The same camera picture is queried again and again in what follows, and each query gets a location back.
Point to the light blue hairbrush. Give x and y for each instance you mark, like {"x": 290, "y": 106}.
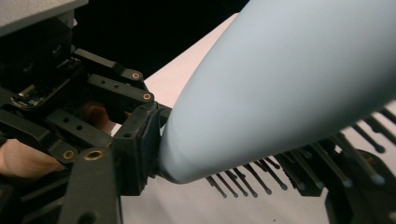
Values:
{"x": 274, "y": 87}

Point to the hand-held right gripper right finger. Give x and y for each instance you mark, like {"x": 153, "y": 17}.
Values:
{"x": 306, "y": 174}

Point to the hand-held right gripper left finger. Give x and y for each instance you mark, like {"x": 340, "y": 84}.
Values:
{"x": 137, "y": 155}

